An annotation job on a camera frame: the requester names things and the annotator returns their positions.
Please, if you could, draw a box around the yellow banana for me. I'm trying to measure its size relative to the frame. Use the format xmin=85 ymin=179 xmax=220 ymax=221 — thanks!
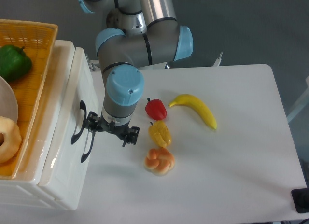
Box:
xmin=168 ymin=94 xmax=217 ymax=130

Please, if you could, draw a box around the green bell pepper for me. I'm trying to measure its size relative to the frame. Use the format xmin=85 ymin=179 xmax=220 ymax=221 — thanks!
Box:
xmin=0 ymin=44 xmax=32 ymax=82

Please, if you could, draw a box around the red bell pepper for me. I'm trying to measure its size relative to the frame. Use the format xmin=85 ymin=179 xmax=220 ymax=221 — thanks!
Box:
xmin=145 ymin=98 xmax=167 ymax=121

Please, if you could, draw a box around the beige plate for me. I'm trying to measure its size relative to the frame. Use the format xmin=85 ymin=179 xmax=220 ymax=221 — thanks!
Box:
xmin=0 ymin=77 xmax=18 ymax=123

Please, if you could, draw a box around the knotted bread roll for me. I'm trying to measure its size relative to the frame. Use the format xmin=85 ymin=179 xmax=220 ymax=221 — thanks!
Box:
xmin=144 ymin=148 xmax=175 ymax=176

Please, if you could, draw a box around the black device at table edge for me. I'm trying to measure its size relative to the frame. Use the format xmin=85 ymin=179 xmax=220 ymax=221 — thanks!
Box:
xmin=291 ymin=188 xmax=309 ymax=213

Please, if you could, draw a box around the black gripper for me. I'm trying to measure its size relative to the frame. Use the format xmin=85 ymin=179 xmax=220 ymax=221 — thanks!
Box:
xmin=83 ymin=111 xmax=140 ymax=147

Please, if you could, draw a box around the orange woven basket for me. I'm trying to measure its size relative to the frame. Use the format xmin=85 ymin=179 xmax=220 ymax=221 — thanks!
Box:
xmin=0 ymin=19 xmax=58 ymax=180

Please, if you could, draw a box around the yellow bell pepper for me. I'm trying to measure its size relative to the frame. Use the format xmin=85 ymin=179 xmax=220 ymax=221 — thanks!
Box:
xmin=148 ymin=120 xmax=172 ymax=148

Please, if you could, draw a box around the glazed donut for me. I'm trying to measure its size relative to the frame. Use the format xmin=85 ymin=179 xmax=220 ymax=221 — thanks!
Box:
xmin=0 ymin=116 xmax=22 ymax=163

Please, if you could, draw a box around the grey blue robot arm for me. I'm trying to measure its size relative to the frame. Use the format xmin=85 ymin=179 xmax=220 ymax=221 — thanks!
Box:
xmin=78 ymin=0 xmax=194 ymax=144

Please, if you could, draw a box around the white drawer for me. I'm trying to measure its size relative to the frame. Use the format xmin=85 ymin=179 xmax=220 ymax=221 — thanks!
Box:
xmin=38 ymin=47 xmax=99 ymax=210

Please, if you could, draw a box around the white drawer cabinet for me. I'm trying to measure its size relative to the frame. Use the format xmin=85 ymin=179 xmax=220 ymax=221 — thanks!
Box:
xmin=0 ymin=40 xmax=80 ymax=210

